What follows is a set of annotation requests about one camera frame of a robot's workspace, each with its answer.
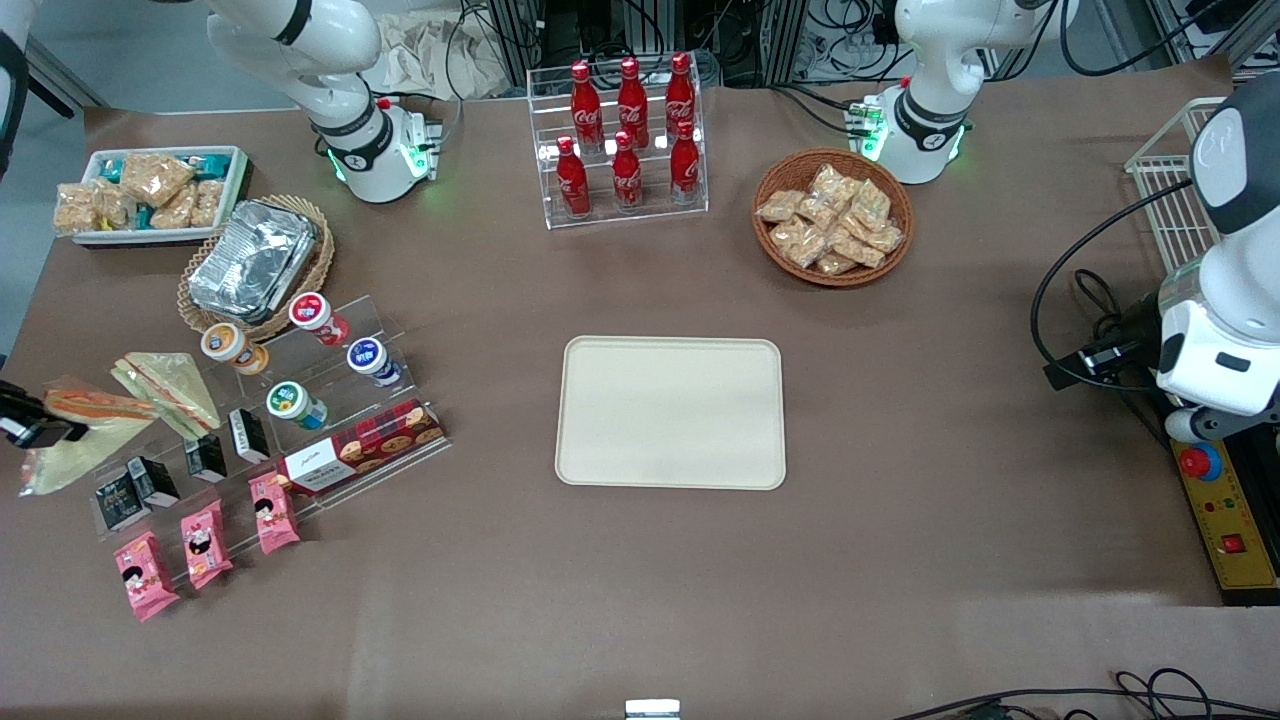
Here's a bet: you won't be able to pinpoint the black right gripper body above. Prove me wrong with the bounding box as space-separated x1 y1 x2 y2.
0 383 51 449

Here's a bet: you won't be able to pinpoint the triangle sandwich orange filling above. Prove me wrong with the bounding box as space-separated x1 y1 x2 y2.
18 377 158 499

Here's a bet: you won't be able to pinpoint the cream rectangular tray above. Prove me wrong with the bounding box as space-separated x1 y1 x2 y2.
555 336 787 491

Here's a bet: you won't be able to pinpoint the small black carton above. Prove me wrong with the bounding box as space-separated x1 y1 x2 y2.
184 434 230 484
94 469 150 532
127 454 182 510
229 407 271 465

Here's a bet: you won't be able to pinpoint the pink snack packet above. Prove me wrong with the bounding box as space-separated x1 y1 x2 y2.
180 499 235 592
112 530 182 624
247 469 302 557

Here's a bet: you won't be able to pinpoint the orange lid yogurt cup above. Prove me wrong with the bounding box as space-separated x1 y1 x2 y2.
199 322 270 377

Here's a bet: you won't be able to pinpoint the black control box yellow panel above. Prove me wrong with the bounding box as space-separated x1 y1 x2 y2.
1168 428 1280 607

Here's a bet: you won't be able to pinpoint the tan cracker pack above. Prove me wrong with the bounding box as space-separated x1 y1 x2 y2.
150 186 197 232
94 180 137 230
54 182 102 234
189 179 227 230
120 151 197 207

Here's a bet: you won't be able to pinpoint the green lid yogurt cup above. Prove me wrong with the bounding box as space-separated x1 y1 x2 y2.
265 380 329 432

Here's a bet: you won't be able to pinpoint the red lid yogurt cup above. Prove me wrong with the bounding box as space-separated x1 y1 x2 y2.
288 291 352 347

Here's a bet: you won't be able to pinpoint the white rectangular snack bin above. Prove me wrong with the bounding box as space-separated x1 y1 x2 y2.
54 145 252 247

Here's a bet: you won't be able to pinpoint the red plaid cookie box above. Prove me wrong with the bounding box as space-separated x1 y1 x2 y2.
277 399 447 499

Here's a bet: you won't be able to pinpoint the blue lid yogurt cup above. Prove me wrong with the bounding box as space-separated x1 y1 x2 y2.
346 337 404 390

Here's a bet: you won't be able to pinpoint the round brown wicker basket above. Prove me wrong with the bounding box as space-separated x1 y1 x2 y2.
751 148 915 289

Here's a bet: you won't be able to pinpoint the clear acrylic stepped shelf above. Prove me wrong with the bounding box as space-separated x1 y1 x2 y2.
48 293 453 546

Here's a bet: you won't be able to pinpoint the clear acrylic bottle rack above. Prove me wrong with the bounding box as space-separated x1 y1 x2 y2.
526 54 710 232

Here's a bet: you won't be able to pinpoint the red cola bottle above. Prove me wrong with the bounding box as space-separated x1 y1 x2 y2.
616 56 650 150
669 119 702 205
664 52 697 137
555 135 592 219
610 130 644 212
570 61 605 152

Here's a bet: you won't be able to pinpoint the crumpled white plastic sheet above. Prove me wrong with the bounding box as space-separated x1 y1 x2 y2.
378 14 513 102

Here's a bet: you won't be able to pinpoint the black power cord with plug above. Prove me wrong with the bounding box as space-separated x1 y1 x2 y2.
1073 267 1151 346

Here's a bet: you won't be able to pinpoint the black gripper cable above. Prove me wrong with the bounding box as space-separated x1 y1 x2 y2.
1029 177 1197 394

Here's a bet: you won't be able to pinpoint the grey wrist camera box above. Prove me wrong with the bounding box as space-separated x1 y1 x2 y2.
1164 405 1230 444

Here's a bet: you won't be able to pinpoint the white wire rack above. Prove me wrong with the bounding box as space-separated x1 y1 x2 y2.
1124 96 1232 274

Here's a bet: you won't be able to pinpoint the black floor cables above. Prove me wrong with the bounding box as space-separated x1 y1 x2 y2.
888 667 1280 720

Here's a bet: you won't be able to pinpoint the aluminium equipment frame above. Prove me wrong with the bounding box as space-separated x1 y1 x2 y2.
480 0 906 89

